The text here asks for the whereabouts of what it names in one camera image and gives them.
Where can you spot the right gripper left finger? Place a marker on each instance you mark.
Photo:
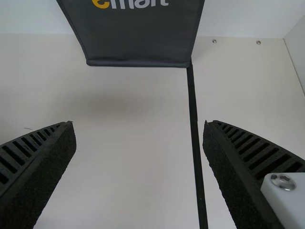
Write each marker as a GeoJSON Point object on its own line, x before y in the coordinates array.
{"type": "Point", "coordinates": [33, 171]}

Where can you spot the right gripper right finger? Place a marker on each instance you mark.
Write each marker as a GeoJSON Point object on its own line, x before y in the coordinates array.
{"type": "Point", "coordinates": [240, 171]}

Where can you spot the black strip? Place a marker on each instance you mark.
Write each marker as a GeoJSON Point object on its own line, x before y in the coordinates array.
{"type": "Point", "coordinates": [196, 155]}

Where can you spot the dark grey bag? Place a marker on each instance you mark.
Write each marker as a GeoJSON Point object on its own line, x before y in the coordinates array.
{"type": "Point", "coordinates": [138, 33]}

